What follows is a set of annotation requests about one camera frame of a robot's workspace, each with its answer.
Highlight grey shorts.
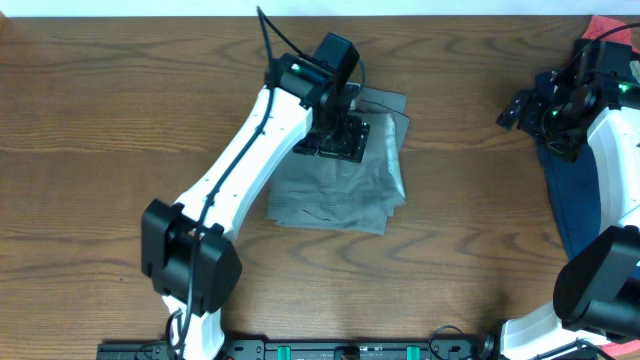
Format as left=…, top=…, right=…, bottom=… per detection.
left=267, top=87, right=410, bottom=235

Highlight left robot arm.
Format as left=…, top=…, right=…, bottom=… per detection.
left=141, top=33, right=370, bottom=359

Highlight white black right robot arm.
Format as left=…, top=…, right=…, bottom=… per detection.
left=483, top=39, right=639, bottom=359

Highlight navy blue garment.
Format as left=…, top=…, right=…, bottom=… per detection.
left=532, top=69, right=640, bottom=281

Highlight red cloth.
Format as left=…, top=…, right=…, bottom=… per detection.
left=581, top=15, right=639, bottom=54

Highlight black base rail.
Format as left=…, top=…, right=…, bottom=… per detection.
left=96, top=338, right=484, bottom=360

